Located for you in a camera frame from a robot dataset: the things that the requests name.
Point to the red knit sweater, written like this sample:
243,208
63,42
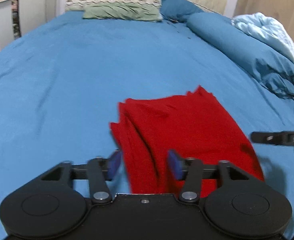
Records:
194,125

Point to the blue rolled duvet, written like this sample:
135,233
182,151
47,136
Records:
268,67

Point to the blue bed sheet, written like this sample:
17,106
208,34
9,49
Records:
60,86

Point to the white grey wardrobe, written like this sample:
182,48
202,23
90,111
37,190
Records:
34,13

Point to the dark blue pillow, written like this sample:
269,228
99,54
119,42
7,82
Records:
178,10

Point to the green pillow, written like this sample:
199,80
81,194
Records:
122,11

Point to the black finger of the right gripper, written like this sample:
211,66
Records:
285,138

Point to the light blue blanket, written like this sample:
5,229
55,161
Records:
267,30

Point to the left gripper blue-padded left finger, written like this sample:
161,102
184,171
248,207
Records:
105,168

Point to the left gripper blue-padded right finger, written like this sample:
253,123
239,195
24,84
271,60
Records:
180,167

